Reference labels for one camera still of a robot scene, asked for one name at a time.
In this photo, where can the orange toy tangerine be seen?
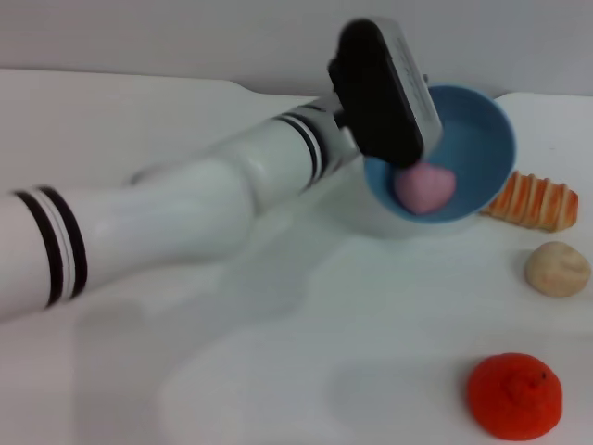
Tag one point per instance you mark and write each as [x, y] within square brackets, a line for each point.
[514, 398]

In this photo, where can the beige round toy bun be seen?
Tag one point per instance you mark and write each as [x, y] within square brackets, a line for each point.
[558, 269]

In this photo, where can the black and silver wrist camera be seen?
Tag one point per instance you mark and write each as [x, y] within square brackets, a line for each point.
[380, 102]

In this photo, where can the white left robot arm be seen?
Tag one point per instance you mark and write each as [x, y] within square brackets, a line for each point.
[162, 218]

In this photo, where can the orange striped toy bread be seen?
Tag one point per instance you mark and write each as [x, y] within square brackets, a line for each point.
[537, 204]

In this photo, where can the pink toy peach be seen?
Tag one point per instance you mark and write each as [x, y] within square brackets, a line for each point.
[424, 190]

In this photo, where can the blue bowl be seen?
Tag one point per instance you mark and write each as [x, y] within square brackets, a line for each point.
[477, 139]

